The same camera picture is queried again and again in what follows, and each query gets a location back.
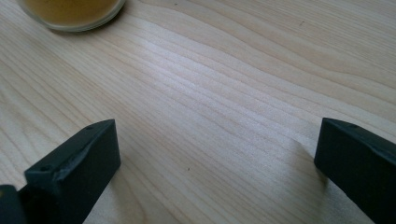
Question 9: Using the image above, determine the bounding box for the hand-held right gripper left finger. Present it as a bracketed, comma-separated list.
[23, 119, 121, 224]

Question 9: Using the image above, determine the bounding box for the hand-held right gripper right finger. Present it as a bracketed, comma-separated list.
[313, 117, 396, 224]

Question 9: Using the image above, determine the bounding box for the glass jar of orange powder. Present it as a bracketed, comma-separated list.
[17, 0, 127, 33]

